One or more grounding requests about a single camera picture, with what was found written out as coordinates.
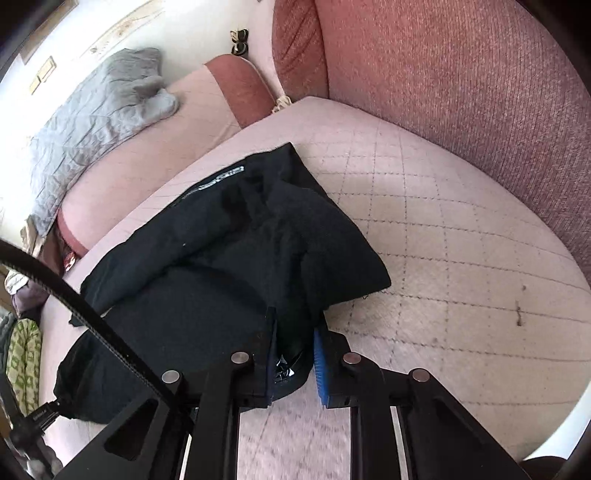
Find black pants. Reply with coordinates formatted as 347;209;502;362
53;142;392;424

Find dark brown cloth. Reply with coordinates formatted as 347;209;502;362
11;277;51;319

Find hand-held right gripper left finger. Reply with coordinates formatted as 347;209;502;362
54;307;278;480

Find narrow red headboard panel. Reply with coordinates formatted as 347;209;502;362
272;0;329;103

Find beige cloth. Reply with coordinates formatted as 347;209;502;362
21;215;47;254

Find beige wall switch plate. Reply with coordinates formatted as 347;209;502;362
28;55;57;95

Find green patterned cloth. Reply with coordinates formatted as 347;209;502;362
7;318;43;416

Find small black white toy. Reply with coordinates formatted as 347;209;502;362
230;28;250;58

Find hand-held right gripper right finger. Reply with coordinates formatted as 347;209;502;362
313;323;532;480

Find black cable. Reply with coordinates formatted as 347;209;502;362
0;239;185;407

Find pink and red bolster pillow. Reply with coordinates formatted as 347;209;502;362
56;54;278;257

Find grey quilted blanket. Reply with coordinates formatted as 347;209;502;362
28;47;180;238

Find wide red headboard panel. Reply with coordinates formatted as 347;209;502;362
314;0;591;278

